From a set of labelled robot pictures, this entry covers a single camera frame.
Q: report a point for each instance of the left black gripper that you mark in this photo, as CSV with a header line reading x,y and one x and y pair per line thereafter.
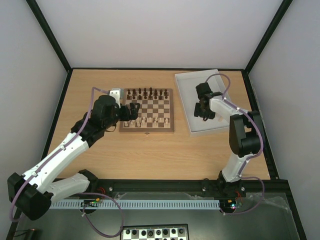
x,y
134,112

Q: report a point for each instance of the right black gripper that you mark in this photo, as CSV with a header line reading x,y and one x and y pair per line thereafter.
x,y
201,109

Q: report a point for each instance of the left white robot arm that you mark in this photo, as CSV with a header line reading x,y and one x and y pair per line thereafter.
x,y
34,191

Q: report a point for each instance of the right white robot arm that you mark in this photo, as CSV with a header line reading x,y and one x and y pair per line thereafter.
x,y
246,136

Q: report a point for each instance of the wooden chess board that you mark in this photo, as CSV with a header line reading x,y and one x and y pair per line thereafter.
x,y
154,102

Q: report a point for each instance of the printed checker calibration board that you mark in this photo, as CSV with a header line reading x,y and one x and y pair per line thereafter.
x,y
156,232

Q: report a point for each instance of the white cardboard box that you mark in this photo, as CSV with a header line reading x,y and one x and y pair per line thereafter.
x,y
199,120

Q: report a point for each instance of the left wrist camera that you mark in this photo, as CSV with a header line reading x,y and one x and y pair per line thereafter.
x,y
117,92

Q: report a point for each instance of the light blue cable duct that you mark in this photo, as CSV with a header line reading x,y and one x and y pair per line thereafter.
x,y
124,204

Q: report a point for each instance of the black aluminium rail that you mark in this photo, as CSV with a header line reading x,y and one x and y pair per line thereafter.
x,y
204,188

